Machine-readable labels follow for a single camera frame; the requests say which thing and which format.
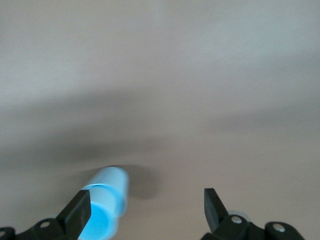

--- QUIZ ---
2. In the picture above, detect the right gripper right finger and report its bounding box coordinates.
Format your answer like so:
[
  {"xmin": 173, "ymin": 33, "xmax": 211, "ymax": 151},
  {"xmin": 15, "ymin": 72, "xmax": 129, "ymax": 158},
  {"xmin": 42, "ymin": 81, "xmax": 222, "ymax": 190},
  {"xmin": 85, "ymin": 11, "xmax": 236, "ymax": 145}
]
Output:
[{"xmin": 203, "ymin": 187, "xmax": 305, "ymax": 240}]

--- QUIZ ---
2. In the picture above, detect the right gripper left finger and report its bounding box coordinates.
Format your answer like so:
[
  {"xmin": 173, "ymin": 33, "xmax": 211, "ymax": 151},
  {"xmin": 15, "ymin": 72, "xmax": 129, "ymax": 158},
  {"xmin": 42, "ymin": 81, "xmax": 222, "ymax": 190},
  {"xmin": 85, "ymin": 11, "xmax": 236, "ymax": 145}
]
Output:
[{"xmin": 0, "ymin": 189, "xmax": 92, "ymax": 240}]

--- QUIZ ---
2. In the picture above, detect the brown table cover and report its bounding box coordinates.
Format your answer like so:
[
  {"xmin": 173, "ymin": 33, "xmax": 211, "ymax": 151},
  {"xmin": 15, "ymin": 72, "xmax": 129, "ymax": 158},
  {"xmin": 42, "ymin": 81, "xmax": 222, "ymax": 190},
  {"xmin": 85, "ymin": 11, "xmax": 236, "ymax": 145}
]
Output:
[{"xmin": 0, "ymin": 0, "xmax": 320, "ymax": 240}]

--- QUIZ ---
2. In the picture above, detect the blue plastic cup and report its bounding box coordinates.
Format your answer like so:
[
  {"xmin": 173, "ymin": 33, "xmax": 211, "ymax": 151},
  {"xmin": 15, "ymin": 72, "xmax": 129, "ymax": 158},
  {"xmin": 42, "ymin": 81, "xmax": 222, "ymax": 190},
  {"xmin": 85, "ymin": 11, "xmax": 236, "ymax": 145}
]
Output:
[{"xmin": 77, "ymin": 166, "xmax": 130, "ymax": 240}]

